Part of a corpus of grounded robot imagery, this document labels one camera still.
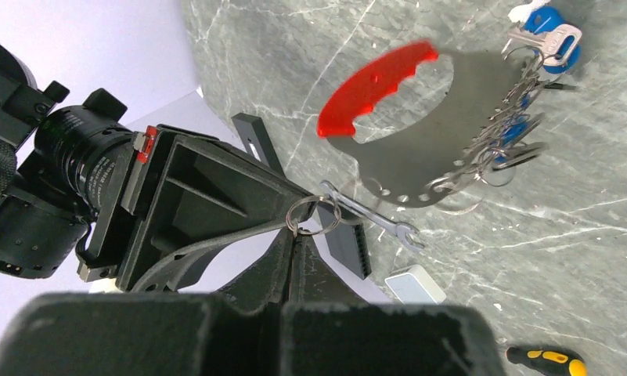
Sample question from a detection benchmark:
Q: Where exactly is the blue key tag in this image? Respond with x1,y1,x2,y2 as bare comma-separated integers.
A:
520,5,584,74

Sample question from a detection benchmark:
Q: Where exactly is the yellow black screwdriver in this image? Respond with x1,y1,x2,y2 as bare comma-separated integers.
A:
505,345,588,376

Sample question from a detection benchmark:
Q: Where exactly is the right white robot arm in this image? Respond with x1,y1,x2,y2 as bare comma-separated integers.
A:
0,45,314,291

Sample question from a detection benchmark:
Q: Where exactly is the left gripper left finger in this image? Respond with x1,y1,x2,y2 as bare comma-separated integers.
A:
218,228,294,313

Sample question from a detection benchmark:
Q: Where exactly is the black box left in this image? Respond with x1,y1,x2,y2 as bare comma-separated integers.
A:
232,113,372,280

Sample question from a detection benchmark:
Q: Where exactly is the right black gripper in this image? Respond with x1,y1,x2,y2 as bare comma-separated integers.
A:
78,125,312,292

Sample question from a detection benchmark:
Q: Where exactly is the silver open-end wrench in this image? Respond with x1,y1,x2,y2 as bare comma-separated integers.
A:
319,180,424,251

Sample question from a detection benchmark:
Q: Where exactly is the grey key holder red handle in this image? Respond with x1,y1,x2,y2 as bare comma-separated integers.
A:
317,40,548,208

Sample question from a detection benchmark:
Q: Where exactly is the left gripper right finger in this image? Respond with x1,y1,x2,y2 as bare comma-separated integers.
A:
292,235,371,312

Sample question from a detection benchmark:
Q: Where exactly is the small white plastic box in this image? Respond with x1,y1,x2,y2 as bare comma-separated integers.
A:
384,265,447,304

